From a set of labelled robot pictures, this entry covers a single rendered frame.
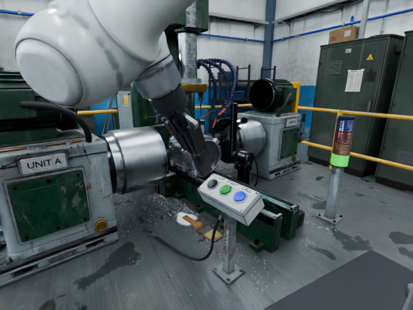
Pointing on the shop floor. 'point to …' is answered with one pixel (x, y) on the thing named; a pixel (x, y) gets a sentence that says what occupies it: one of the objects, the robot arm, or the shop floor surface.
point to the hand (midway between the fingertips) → (201, 162)
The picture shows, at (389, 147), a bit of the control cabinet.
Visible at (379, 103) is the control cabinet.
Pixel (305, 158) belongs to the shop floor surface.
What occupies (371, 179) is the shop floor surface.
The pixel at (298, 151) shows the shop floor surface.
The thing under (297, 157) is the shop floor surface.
